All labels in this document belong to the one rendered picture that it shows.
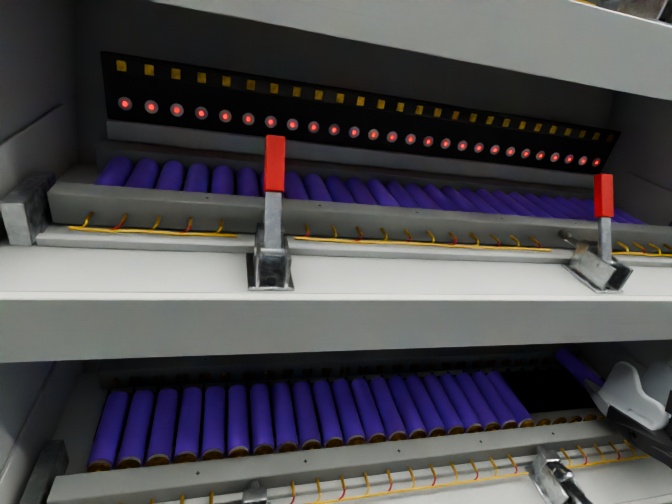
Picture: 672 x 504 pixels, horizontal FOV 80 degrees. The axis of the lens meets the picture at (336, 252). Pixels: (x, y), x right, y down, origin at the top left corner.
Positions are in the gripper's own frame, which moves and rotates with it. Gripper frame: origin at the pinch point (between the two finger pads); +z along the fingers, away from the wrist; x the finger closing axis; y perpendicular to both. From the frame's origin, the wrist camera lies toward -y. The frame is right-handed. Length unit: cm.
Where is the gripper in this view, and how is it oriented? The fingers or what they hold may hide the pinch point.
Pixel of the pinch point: (602, 392)
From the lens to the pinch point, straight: 55.1
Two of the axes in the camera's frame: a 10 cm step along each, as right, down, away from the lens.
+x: -9.6, -0.4, -2.7
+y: 0.9, -9.8, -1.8
